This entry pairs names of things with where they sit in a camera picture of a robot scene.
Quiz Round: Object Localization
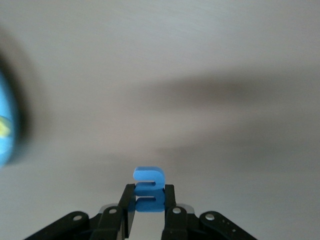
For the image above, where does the blue foam letter m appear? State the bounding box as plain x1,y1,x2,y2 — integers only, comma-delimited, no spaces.
133,166,166,214

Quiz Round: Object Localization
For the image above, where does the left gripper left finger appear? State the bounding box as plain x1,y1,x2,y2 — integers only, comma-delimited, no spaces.
24,183,137,240

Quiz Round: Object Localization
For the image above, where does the blue plate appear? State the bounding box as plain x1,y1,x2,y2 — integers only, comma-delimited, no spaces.
0,66,22,168

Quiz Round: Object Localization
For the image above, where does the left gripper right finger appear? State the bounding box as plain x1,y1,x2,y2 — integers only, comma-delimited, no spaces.
161,184,258,240

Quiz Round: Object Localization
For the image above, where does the yellow foam letter d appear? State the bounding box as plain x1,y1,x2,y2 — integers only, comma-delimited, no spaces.
0,116,11,138

